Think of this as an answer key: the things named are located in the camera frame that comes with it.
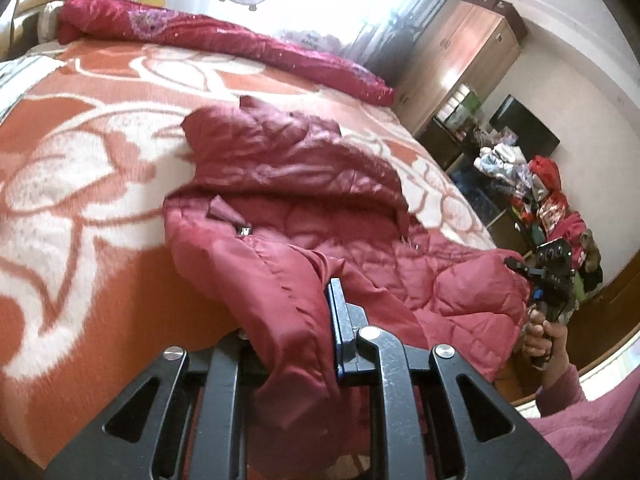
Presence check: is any crimson rolled quilt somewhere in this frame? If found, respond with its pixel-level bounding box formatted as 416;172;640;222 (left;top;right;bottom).
58;0;394;106

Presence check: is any dark red puffer coat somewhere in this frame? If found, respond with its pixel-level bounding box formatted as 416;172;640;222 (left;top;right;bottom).
163;96;529;479

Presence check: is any person's right hand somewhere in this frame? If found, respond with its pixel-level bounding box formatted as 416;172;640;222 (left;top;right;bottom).
522;309;570;389

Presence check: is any black flat television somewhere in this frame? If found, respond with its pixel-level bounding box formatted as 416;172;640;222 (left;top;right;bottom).
489;94;560;160

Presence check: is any pink sleeved right forearm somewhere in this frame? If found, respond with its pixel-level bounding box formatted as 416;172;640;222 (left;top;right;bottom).
528;364;639;479

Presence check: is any orange white floral blanket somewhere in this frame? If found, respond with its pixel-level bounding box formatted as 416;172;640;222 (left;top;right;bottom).
1;40;492;466

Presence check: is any pile of colourful clothes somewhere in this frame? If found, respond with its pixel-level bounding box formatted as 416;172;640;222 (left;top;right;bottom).
473;129;603;302

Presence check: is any dark cluttered side shelf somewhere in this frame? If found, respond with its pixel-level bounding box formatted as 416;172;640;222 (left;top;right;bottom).
416;84;538;256

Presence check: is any wooden wardrobe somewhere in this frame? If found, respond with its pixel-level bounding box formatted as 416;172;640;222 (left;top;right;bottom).
392;0;528;136

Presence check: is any white pillow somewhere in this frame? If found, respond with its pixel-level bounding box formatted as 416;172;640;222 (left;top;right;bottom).
37;0;64;44

